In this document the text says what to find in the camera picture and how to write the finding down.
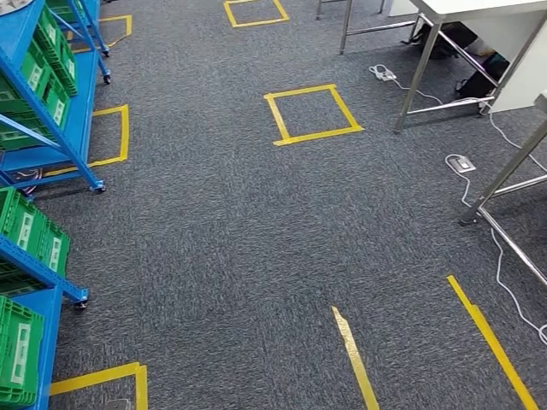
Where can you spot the blue metal shelf rack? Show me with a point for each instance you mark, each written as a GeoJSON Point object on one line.
{"type": "Point", "coordinates": [47, 339]}
{"type": "Point", "coordinates": [91, 22]}
{"type": "Point", "coordinates": [81, 113]}

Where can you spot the steel workbench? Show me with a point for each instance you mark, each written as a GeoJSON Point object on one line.
{"type": "Point", "coordinates": [504, 174]}

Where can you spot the yellow tape square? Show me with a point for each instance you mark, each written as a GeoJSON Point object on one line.
{"type": "Point", "coordinates": [277, 116]}
{"type": "Point", "coordinates": [230, 14]}

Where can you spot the white power strip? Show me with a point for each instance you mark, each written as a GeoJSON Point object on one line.
{"type": "Point", "coordinates": [383, 72]}

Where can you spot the black bag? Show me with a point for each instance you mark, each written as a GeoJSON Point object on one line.
{"type": "Point", "coordinates": [444, 42]}
{"type": "Point", "coordinates": [483, 79]}

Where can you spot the white office desk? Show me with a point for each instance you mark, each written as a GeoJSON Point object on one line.
{"type": "Point", "coordinates": [521, 68]}

